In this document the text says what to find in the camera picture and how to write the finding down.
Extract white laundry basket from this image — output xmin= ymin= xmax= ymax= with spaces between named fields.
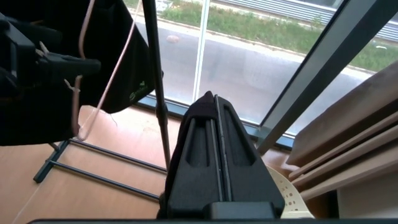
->
xmin=266 ymin=164 xmax=315 ymax=219

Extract beige curtain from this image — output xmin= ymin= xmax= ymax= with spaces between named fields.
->
xmin=285 ymin=60 xmax=398 ymax=202

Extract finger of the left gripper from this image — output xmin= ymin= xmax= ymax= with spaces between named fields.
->
xmin=36 ymin=52 xmax=102 ymax=79

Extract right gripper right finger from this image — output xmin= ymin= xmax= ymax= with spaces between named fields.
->
xmin=215 ymin=95 xmax=285 ymax=218

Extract black clothes rack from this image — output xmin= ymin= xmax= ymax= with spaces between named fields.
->
xmin=33 ymin=0 xmax=172 ymax=202

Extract black shorts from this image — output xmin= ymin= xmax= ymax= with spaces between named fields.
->
xmin=0 ymin=0 xmax=155 ymax=146

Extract pink clothes hanger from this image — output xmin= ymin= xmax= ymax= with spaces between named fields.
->
xmin=70 ymin=0 xmax=142 ymax=142

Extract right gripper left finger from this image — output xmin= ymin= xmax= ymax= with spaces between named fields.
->
xmin=167 ymin=118 xmax=224 ymax=218

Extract black garment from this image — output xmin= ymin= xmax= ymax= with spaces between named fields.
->
xmin=157 ymin=90 xmax=218 ymax=218

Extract window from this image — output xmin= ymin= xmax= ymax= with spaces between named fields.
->
xmin=123 ymin=0 xmax=398 ymax=155

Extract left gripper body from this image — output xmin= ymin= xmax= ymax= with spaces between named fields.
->
xmin=0 ymin=12 xmax=39 ymax=97

